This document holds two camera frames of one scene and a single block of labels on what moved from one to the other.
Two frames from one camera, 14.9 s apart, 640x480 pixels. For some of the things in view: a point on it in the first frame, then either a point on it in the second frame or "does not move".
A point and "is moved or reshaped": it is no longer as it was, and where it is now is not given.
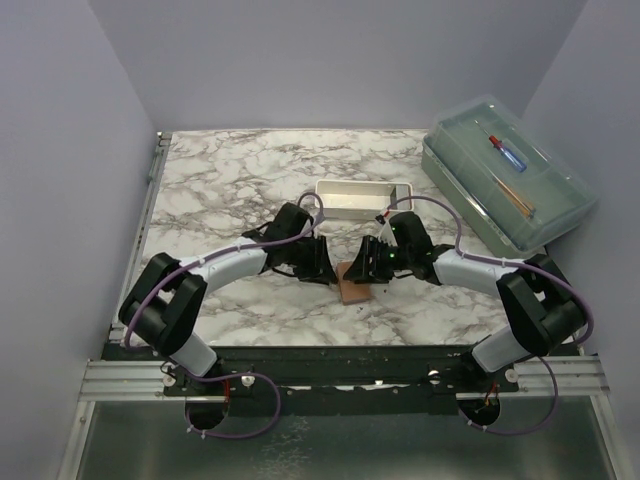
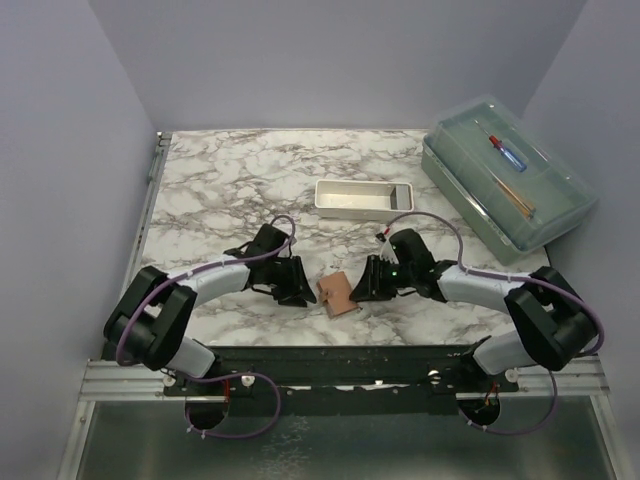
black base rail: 338,380 does not move
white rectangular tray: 363,200 does not move
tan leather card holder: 351,292 is moved or reshaped
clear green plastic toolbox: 503,172 does not move
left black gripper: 319,269 -> 298,291
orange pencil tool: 525,208 does not move
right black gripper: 362,270 -> 371,286
